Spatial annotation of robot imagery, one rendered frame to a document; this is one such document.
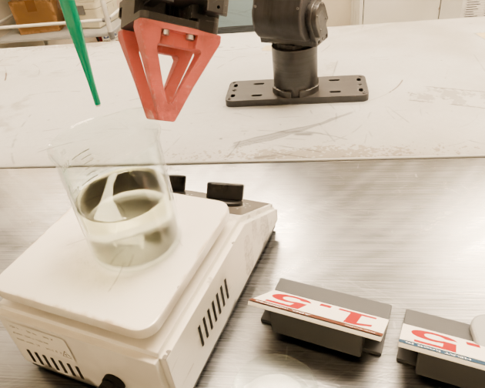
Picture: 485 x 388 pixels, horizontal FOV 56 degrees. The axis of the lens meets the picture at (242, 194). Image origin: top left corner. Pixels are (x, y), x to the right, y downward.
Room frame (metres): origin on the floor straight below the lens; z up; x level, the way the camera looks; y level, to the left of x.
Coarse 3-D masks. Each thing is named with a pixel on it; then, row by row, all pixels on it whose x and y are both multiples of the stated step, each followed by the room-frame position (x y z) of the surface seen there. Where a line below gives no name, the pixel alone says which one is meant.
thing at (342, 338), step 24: (288, 288) 0.25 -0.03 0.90; (312, 288) 0.25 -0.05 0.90; (264, 312) 0.23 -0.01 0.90; (288, 312) 0.20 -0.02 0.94; (360, 312) 0.22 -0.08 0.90; (384, 312) 0.22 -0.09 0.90; (312, 336) 0.20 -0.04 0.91; (336, 336) 0.19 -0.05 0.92; (360, 336) 0.18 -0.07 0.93; (384, 336) 0.20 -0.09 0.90
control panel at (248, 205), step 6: (186, 192) 0.35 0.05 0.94; (192, 192) 0.36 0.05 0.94; (198, 192) 0.36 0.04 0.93; (204, 192) 0.36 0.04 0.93; (246, 204) 0.32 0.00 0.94; (252, 204) 0.32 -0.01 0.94; (258, 204) 0.32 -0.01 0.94; (264, 204) 0.33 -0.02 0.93; (234, 210) 0.29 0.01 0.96; (240, 210) 0.29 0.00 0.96; (246, 210) 0.29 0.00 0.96; (252, 210) 0.30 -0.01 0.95
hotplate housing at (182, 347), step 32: (256, 224) 0.29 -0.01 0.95; (224, 256) 0.23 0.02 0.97; (256, 256) 0.28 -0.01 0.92; (192, 288) 0.20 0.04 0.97; (224, 288) 0.22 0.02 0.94; (32, 320) 0.20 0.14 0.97; (64, 320) 0.19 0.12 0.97; (192, 320) 0.19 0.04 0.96; (224, 320) 0.22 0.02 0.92; (32, 352) 0.20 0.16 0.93; (64, 352) 0.19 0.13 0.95; (96, 352) 0.17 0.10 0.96; (128, 352) 0.17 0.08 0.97; (160, 352) 0.16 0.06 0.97; (192, 352) 0.18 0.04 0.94; (96, 384) 0.18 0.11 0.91; (128, 384) 0.17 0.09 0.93; (160, 384) 0.16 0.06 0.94; (192, 384) 0.17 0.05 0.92
